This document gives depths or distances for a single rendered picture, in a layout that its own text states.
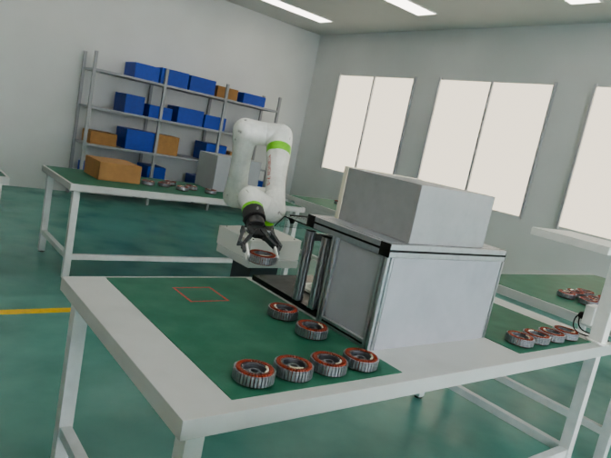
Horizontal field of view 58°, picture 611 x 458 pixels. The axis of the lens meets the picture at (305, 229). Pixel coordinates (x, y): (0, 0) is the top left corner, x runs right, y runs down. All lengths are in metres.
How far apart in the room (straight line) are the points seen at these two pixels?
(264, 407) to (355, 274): 0.70
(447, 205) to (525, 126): 5.43
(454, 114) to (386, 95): 1.37
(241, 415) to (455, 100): 7.03
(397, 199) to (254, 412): 0.92
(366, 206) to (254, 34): 7.90
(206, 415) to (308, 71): 9.39
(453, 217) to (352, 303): 0.48
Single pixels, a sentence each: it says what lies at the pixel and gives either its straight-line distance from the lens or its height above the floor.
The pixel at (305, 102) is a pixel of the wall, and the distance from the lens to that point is 10.39.
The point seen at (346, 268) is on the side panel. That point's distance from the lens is 1.94.
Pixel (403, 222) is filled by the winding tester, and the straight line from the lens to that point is 1.90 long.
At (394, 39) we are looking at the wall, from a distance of 9.14.
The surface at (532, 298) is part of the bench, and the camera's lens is 3.55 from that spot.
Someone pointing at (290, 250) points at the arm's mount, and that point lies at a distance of 2.93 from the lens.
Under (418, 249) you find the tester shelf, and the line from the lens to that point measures 1.89.
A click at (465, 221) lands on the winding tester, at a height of 1.21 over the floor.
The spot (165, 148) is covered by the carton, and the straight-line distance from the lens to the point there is 8.51.
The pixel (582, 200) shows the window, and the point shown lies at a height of 1.34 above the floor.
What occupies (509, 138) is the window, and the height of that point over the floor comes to 1.91.
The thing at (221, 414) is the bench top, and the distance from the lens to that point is 1.32.
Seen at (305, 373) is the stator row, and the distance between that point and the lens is 1.51.
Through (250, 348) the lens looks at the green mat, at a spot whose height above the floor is 0.75.
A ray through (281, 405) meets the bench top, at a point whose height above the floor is 0.74.
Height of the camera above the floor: 1.38
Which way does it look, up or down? 9 degrees down
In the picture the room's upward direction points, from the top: 11 degrees clockwise
